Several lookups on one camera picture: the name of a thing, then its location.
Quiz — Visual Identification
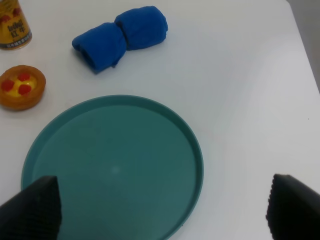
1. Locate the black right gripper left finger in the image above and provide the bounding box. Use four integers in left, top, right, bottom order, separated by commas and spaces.
0, 176, 62, 240

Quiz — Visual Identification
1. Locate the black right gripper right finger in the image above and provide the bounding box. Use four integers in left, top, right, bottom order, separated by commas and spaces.
266, 174, 320, 240

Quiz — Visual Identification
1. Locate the blue towel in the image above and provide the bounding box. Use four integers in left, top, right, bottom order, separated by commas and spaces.
71, 6, 169, 73

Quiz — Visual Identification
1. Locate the teal round plate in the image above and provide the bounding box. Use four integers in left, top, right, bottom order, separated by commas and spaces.
21, 95, 204, 240

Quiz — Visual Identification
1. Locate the orange fruit tart toy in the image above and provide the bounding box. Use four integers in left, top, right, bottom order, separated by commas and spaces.
0, 65, 46, 111

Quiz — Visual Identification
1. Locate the gold Red Bull can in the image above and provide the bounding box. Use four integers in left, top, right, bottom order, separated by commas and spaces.
0, 0, 32, 50

